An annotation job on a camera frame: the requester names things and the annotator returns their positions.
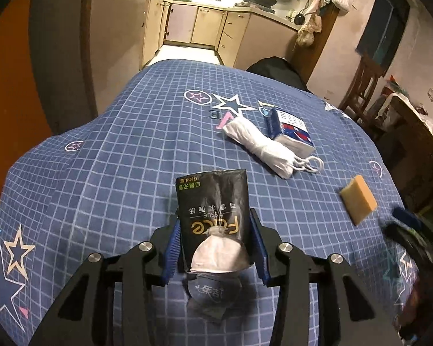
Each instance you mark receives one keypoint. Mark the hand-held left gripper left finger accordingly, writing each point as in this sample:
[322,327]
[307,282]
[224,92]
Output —
[171,252]

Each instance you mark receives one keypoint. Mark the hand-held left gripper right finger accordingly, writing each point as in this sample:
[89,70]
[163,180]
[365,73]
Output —
[260,252]

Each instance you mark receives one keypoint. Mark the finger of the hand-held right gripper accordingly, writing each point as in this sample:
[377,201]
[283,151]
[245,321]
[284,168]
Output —
[406,215]
[404,234]

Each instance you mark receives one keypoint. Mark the black tissue packet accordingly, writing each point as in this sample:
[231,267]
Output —
[213,202]

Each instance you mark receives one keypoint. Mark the yellow sponge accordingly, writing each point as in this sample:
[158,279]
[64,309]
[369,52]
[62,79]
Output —
[359,200]

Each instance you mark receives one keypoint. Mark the wooden dining table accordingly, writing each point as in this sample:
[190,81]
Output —
[418,151]

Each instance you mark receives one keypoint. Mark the white table cover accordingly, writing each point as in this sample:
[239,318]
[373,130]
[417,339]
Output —
[425,122]

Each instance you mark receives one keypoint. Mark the white plastic bag roll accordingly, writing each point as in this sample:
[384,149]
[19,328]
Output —
[267,147]

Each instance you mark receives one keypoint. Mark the blue checked star tablecloth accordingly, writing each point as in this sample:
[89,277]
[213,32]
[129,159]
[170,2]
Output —
[130,151]

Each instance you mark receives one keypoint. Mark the blue tissue pack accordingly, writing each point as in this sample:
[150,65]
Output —
[292,126]

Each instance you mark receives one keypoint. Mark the dark wooden chair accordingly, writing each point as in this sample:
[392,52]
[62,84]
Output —
[361,90]

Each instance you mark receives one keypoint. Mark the black cloth cover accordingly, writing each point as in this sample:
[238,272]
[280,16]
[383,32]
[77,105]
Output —
[274,68]

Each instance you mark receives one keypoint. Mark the hanging beige bag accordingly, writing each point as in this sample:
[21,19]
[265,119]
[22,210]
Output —
[308,30]

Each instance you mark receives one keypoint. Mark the orange wooden door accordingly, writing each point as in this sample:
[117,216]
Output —
[14,97]

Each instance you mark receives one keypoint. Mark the black hanging ladle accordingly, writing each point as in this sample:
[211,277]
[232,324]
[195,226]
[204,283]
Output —
[298,18]

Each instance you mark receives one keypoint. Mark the beige kitchen cabinets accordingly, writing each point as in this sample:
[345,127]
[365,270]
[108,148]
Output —
[209,21]

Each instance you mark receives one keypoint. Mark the beige refrigerator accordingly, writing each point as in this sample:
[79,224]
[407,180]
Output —
[112,25]

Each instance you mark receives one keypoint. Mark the dark blue wall board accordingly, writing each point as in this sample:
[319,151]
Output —
[382,32]

